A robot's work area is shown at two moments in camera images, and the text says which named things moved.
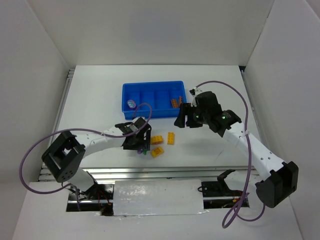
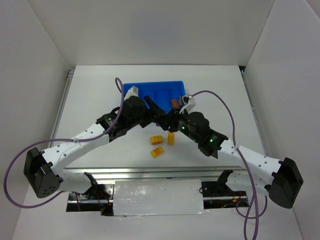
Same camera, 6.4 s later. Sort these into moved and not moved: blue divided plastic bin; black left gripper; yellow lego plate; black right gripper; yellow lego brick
Moved: black left gripper; black right gripper
Not moved: yellow lego plate; blue divided plastic bin; yellow lego brick
